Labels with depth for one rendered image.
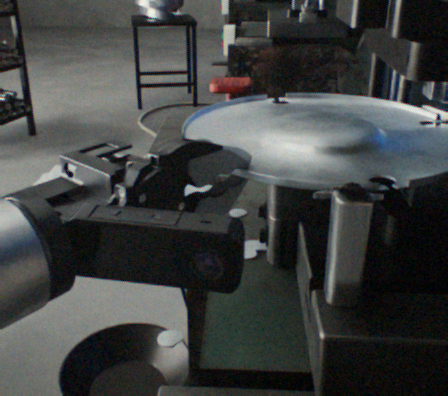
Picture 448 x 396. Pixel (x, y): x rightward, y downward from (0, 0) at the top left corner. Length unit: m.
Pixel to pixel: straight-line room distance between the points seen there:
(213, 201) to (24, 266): 0.17
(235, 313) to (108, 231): 0.21
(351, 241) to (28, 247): 0.22
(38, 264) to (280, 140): 0.28
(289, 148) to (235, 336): 0.18
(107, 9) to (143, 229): 7.09
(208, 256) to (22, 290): 0.11
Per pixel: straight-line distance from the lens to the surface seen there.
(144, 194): 0.37
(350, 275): 0.42
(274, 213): 0.55
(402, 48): 0.49
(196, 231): 0.33
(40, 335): 1.58
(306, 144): 0.52
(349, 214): 0.39
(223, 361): 0.47
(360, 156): 0.51
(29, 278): 0.33
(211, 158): 0.42
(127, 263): 0.36
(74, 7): 7.51
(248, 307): 0.53
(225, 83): 0.87
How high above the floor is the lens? 0.96
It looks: 22 degrees down
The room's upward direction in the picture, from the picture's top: straight up
